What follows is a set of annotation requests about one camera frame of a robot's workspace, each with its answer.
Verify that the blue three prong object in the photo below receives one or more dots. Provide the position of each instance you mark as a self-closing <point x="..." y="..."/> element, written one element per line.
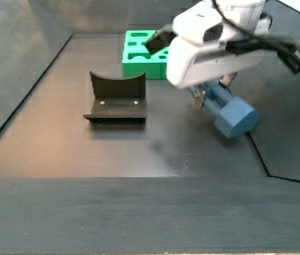
<point x="236" y="117"/>

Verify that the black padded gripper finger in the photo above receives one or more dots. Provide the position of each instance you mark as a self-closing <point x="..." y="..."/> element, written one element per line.
<point x="198" y="95"/>

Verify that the green shape sorting block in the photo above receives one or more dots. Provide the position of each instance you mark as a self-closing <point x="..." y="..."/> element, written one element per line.
<point x="137" y="59"/>

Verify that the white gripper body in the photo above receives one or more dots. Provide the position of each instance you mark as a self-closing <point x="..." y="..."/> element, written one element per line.
<point x="197" y="58"/>

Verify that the silver green gripper finger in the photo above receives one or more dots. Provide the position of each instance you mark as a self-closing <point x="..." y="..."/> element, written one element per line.
<point x="228" y="79"/>

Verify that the black curved fixture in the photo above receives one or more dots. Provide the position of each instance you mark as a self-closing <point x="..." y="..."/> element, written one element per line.
<point x="119" y="98"/>

